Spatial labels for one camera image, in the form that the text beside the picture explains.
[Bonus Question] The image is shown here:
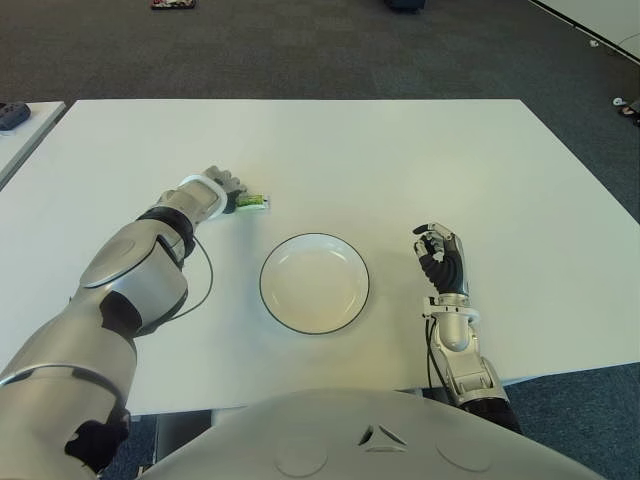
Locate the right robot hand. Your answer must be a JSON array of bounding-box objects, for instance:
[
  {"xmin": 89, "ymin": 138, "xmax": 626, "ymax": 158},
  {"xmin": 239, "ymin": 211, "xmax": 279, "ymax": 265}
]
[{"xmin": 412, "ymin": 222, "xmax": 470, "ymax": 298}]

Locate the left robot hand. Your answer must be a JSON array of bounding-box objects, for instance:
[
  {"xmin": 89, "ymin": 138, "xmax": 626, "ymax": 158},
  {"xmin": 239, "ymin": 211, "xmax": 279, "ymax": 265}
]
[{"xmin": 201, "ymin": 165, "xmax": 250, "ymax": 216}]

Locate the green white toothpaste tube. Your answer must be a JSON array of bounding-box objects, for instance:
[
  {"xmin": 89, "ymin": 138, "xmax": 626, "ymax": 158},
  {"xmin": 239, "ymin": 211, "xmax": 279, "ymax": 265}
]
[{"xmin": 234, "ymin": 193, "xmax": 272, "ymax": 213}]

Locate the white plate with black rim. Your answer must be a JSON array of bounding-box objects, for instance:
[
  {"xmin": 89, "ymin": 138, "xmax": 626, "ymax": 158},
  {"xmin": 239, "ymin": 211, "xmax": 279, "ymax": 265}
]
[{"xmin": 259, "ymin": 232, "xmax": 372, "ymax": 336}]

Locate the grey robot torso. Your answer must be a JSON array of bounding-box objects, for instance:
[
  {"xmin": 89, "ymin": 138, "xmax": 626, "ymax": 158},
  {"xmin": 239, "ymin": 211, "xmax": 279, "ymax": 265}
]
[{"xmin": 136, "ymin": 387, "xmax": 602, "ymax": 480}]

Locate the white side table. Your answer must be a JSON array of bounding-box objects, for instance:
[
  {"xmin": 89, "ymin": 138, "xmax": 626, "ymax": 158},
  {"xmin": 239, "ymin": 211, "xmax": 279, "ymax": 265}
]
[{"xmin": 0, "ymin": 101, "xmax": 68, "ymax": 189}]

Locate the dark game controller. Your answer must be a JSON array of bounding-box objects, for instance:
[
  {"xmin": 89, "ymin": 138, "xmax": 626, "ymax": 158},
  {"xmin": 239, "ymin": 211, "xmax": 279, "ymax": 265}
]
[{"xmin": 0, "ymin": 101, "xmax": 32, "ymax": 132}]

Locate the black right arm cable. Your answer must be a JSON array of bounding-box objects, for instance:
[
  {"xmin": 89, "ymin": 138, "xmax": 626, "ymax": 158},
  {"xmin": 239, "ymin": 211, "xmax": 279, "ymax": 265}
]
[{"xmin": 424, "ymin": 318, "xmax": 442, "ymax": 392}]

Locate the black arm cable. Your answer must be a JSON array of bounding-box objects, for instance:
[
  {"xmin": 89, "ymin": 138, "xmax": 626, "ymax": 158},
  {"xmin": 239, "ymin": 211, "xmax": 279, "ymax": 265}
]
[
  {"xmin": 424, "ymin": 318, "xmax": 442, "ymax": 392},
  {"xmin": 148, "ymin": 237, "xmax": 216, "ymax": 337}
]

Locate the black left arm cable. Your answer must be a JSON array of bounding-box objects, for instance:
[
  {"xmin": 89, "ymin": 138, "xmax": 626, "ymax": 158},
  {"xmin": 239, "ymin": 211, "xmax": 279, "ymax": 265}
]
[{"xmin": 148, "ymin": 237, "xmax": 216, "ymax": 337}]

